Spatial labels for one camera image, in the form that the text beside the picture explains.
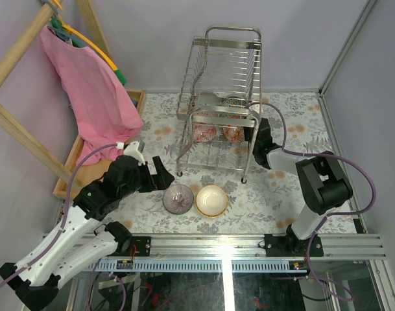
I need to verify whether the orange red patterned bowl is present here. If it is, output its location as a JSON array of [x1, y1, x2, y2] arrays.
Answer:
[[222, 126, 245, 143]]

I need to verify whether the cream bowl orange rim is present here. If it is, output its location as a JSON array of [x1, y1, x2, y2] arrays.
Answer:
[[195, 185, 229, 218]]

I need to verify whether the blue patterned bowl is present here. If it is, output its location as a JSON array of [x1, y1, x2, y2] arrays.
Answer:
[[221, 95, 247, 108]]

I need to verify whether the red diamond patterned bowl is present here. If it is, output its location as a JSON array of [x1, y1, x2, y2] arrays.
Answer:
[[193, 124, 217, 143]]

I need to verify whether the brown patterned bowl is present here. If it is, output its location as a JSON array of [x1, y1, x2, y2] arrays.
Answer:
[[219, 113, 245, 119]]

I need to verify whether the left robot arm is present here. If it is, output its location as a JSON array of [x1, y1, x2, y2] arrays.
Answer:
[[0, 155, 174, 310]]

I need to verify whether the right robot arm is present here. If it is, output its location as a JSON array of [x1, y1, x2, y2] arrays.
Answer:
[[244, 118, 353, 257]]

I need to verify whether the stainless steel dish rack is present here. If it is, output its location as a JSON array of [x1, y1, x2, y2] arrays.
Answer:
[[176, 25, 262, 183]]

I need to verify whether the purple striped bowl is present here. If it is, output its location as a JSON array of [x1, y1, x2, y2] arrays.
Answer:
[[162, 184, 194, 214]]

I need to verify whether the wooden tray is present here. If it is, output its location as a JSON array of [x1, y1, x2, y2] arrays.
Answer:
[[53, 89, 147, 200]]

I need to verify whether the pink cloth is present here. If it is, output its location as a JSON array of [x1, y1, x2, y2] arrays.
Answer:
[[40, 27, 143, 163]]

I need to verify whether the yellow plastic hanger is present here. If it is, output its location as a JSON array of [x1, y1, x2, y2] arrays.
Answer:
[[56, 0, 119, 73]]

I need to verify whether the green plastic hanger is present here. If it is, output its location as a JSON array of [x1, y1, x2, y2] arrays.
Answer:
[[47, 17, 126, 85]]

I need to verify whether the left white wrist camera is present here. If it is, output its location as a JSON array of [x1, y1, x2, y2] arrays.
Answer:
[[116, 140, 145, 165]]

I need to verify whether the aluminium rail frame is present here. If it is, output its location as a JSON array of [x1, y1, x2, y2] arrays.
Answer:
[[21, 231, 395, 311]]

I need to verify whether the wooden clothes rack frame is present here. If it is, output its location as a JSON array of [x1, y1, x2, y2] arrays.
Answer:
[[0, 0, 112, 195]]

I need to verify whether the aluminium corner post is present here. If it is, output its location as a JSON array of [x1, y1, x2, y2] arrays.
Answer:
[[318, 0, 379, 97]]

